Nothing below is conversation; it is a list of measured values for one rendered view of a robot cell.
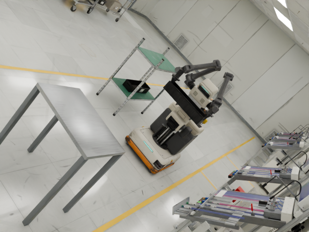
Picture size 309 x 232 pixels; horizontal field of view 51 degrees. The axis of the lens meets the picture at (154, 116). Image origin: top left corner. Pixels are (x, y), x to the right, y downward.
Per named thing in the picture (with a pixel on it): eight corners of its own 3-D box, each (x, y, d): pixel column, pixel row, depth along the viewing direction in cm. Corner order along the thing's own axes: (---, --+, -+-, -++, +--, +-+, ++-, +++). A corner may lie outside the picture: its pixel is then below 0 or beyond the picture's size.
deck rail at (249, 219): (199, 214, 289) (199, 207, 289) (199, 213, 291) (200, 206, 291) (285, 229, 259) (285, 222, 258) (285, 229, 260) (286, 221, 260)
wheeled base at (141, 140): (145, 133, 495) (155, 122, 486) (172, 166, 479) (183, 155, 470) (122, 138, 434) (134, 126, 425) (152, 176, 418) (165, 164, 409)
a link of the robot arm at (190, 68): (220, 69, 375) (217, 61, 379) (222, 66, 370) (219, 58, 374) (185, 74, 366) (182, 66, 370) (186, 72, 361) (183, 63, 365)
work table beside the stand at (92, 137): (30, 149, 304) (79, 88, 277) (67, 211, 280) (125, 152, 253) (-15, 153, 264) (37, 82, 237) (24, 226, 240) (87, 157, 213)
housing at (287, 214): (280, 229, 262) (281, 211, 261) (284, 211, 306) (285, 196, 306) (291, 231, 259) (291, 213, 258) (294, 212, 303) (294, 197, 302)
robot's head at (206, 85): (203, 83, 405) (208, 76, 392) (215, 95, 399) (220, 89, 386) (196, 89, 398) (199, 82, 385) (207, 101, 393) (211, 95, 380)
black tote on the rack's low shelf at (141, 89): (128, 92, 480) (133, 87, 476) (121, 84, 485) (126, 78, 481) (146, 93, 531) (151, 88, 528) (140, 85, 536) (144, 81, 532)
